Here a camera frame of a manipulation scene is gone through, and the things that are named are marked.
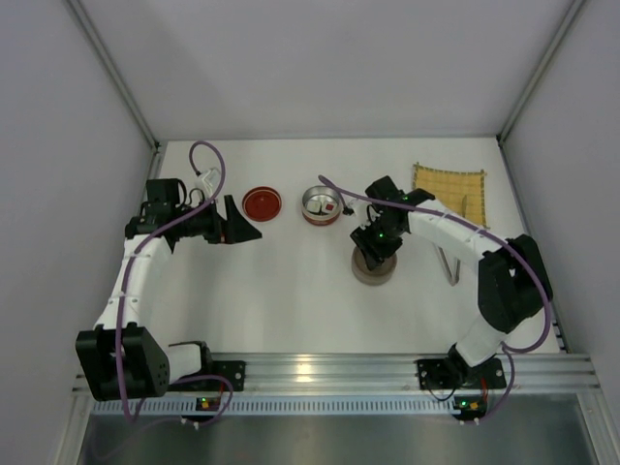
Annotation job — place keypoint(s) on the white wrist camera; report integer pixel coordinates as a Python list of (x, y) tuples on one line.
[(208, 181), (355, 213)]

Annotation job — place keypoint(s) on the slotted cable duct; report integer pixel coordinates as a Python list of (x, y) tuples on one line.
[(305, 405)]

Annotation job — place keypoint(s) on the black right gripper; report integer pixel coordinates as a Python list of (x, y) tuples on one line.
[(370, 247)]

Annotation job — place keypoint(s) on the metal tongs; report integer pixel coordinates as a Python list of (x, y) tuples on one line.
[(452, 270)]

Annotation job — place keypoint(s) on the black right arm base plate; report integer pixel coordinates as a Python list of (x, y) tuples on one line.
[(441, 373)]

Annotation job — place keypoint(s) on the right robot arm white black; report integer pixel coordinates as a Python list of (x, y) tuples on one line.
[(512, 282)]

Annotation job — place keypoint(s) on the red metal lunch tin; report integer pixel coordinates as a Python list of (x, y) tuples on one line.
[(320, 193)]

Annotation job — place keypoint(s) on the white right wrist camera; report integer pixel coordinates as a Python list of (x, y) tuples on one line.
[(355, 213)]

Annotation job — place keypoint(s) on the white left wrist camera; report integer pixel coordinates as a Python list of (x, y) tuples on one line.
[(208, 181)]

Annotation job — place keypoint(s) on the aluminium mounting rail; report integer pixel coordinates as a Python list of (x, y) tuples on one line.
[(400, 374)]

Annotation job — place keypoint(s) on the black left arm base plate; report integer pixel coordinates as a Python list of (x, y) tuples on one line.
[(227, 373)]

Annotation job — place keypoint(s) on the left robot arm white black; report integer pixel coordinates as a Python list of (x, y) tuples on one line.
[(119, 356)]

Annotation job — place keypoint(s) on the brown round lid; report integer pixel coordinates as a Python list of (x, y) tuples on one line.
[(358, 261)]

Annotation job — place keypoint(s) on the dark sushi roll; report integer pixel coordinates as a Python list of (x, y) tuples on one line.
[(314, 207)]

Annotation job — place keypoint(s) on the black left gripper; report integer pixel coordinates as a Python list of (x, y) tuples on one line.
[(223, 226)]

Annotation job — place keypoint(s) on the red round lid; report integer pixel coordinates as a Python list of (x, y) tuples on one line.
[(262, 204)]

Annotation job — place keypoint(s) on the sushi roll with red centre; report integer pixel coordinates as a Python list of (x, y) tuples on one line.
[(328, 207)]

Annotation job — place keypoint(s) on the bamboo sushi mat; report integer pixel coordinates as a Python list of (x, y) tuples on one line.
[(461, 191)]

